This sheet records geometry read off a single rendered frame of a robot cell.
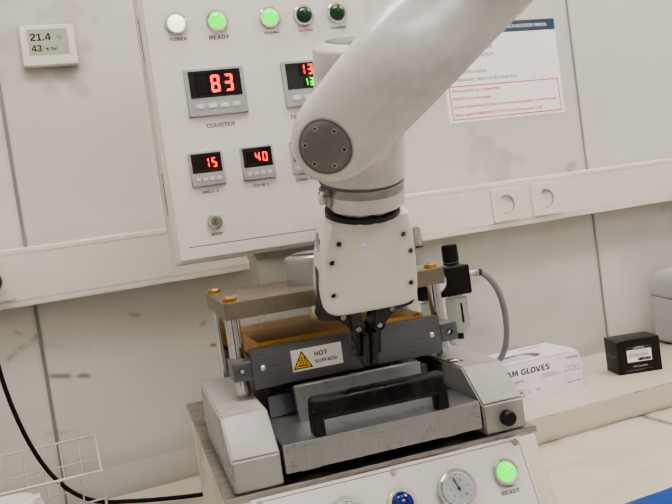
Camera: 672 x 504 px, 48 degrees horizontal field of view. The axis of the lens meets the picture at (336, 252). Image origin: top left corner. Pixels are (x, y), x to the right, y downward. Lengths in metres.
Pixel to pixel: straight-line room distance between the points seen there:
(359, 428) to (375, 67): 0.38
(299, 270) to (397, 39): 0.41
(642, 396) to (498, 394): 0.67
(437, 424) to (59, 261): 0.77
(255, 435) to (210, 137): 0.46
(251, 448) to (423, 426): 0.18
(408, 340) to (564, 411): 0.55
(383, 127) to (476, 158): 1.06
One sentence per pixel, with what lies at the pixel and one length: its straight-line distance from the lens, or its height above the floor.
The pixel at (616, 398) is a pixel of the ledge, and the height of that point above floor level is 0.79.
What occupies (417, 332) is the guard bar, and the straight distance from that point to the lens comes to 0.90.
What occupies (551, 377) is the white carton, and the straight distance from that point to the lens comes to 1.50.
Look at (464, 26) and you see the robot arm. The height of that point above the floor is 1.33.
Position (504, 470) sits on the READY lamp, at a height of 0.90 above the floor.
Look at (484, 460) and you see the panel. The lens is 0.85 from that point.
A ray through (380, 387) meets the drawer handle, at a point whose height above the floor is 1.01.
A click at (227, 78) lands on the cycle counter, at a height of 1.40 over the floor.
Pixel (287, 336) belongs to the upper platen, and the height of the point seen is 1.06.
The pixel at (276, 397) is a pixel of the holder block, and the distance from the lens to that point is 0.88.
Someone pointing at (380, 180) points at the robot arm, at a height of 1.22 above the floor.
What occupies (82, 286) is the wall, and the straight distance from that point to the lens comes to 1.36.
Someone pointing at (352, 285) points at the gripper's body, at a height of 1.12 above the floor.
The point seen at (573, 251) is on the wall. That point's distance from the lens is 1.78.
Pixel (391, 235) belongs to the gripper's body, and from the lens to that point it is 0.74.
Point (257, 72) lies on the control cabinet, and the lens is 1.10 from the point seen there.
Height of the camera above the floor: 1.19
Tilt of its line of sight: 3 degrees down
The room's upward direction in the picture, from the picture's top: 8 degrees counter-clockwise
